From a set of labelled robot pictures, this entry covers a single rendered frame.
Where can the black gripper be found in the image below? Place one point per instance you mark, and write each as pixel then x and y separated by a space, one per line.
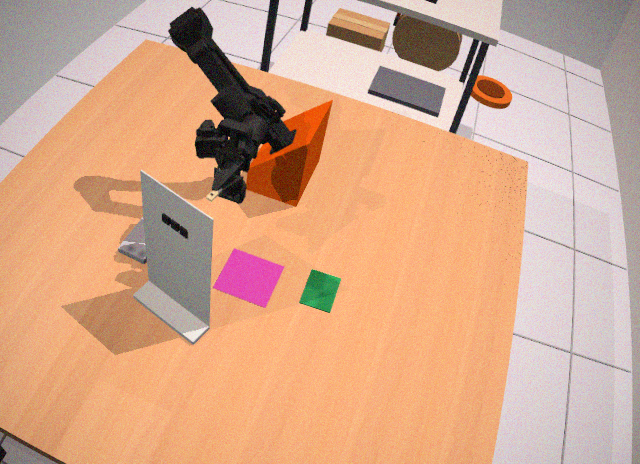
pixel 234 156

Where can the magenta square mat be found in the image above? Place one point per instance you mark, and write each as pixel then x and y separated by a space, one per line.
pixel 249 278

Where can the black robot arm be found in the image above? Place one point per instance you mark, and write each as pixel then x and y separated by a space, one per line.
pixel 236 100

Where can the grey flat panel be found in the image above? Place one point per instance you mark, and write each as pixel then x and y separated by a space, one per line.
pixel 179 240

